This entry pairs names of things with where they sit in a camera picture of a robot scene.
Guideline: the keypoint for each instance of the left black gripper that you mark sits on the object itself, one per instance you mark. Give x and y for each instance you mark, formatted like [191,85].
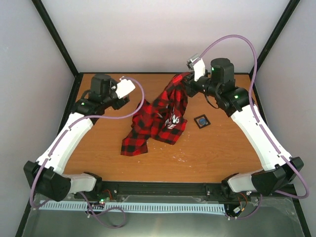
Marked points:
[121,103]

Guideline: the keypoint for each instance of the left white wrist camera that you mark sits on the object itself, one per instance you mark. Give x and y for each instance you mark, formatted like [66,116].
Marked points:
[124,87]

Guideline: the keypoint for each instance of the red black plaid shirt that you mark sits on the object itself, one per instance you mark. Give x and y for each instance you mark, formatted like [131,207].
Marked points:
[162,120]

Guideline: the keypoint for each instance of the left black frame post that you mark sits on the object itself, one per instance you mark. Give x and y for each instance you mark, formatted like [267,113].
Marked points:
[39,6]

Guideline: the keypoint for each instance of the right black frame post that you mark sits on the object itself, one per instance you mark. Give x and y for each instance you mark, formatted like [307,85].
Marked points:
[283,20]

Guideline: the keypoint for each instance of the black frame post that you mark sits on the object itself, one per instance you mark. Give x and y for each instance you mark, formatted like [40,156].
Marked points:
[283,20]
[39,6]

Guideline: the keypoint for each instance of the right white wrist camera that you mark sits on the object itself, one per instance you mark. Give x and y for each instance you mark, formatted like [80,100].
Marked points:
[196,64]

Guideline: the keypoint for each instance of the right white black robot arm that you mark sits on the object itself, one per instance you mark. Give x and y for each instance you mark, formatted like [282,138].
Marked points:
[279,167]

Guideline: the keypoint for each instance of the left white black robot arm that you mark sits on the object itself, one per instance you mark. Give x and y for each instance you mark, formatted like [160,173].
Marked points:
[46,175]

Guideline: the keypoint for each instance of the light blue slotted cable duct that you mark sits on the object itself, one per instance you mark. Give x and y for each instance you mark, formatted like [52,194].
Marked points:
[137,207]

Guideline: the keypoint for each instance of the small black square tray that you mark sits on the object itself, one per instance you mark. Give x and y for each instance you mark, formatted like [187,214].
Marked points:
[202,121]

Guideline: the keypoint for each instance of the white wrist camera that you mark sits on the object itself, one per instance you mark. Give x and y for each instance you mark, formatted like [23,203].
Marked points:
[124,87]
[196,64]

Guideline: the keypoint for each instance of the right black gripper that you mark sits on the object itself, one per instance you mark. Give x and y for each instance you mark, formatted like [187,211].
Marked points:
[188,85]

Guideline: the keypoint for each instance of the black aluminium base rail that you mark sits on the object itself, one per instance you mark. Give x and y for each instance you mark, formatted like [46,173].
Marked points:
[206,191]

